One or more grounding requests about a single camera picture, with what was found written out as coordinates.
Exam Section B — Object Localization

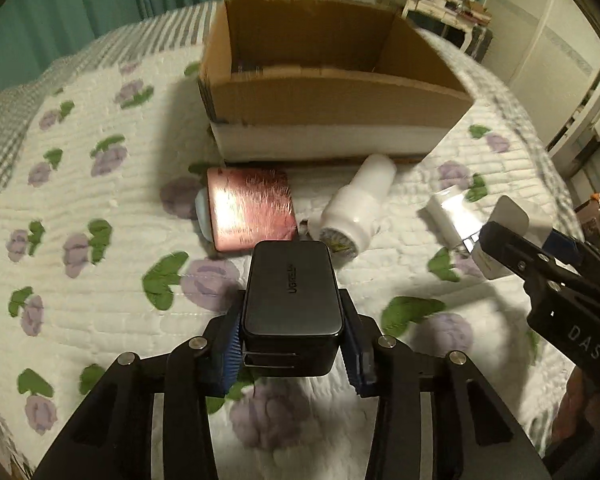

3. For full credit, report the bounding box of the black power adapter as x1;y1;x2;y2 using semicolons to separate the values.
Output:
240;240;345;377

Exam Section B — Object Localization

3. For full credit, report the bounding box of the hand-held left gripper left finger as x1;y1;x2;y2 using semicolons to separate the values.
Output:
30;290;247;480

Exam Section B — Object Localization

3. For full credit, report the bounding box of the white power adapter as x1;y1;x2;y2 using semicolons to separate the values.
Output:
419;187;482;252

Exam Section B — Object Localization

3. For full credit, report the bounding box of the cardboard box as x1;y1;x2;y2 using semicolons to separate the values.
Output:
197;0;476;164

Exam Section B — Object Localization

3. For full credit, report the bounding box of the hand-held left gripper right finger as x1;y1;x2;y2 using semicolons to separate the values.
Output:
339;289;546;480

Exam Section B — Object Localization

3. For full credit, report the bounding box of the white plastic bottle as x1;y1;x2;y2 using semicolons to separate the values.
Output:
319;154;398;262

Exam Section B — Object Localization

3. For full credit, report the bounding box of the white cluttered vanity table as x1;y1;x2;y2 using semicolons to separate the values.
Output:
380;0;495;58

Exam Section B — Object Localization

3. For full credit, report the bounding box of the floral quilted bedspread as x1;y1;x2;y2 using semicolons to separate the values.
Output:
0;0;588;480

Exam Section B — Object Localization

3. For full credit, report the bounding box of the white wardrobe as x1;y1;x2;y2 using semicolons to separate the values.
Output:
510;0;600;181

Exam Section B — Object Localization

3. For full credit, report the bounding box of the person's right hand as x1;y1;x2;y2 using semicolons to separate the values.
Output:
550;366;600;461

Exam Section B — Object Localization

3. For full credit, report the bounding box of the pink metallic tin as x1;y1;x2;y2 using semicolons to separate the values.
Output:
204;167;299;254

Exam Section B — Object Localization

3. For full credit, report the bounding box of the white plug adapter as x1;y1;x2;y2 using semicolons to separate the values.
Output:
472;195;554;281

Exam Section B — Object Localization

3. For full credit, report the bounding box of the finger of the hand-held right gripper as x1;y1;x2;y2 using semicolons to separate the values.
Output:
542;229;600;282
479;221;600;307

